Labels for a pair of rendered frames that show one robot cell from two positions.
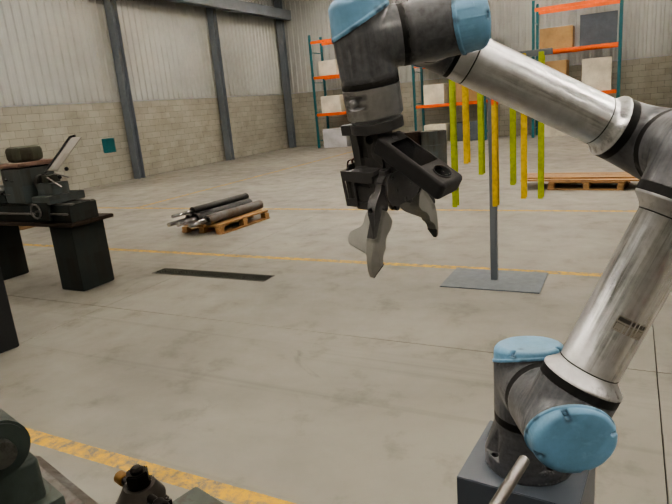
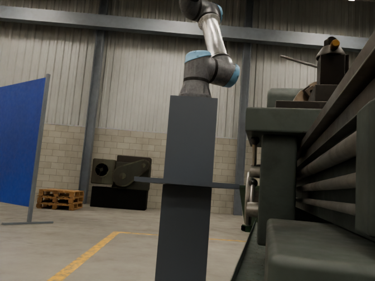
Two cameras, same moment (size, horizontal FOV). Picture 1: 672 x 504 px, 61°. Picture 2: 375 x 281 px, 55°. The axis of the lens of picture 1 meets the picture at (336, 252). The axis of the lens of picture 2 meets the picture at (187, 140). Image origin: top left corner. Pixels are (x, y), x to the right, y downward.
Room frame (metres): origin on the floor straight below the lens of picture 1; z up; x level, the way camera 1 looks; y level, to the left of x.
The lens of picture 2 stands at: (1.67, 1.04, 0.72)
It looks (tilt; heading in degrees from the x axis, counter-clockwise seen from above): 7 degrees up; 241
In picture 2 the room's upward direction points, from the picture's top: 4 degrees clockwise
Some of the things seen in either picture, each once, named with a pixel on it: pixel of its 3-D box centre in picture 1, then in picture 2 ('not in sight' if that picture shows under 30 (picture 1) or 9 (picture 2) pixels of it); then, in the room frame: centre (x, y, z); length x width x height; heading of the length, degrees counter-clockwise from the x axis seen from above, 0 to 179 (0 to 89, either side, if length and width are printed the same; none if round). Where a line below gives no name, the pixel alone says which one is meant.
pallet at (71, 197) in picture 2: not in sight; (62, 198); (-0.17, -8.30, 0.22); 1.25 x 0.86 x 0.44; 65
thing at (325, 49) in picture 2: (140, 491); (331, 53); (0.84, 0.37, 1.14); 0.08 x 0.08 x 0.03
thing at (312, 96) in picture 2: not in sight; (328, 102); (0.82, 0.35, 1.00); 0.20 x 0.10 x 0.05; 48
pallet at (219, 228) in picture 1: (226, 220); not in sight; (9.11, 1.73, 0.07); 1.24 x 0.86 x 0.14; 148
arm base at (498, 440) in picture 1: (528, 434); (195, 91); (0.89, -0.31, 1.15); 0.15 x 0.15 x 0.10
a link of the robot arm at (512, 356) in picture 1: (529, 377); (198, 66); (0.88, -0.31, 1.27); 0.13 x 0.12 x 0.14; 179
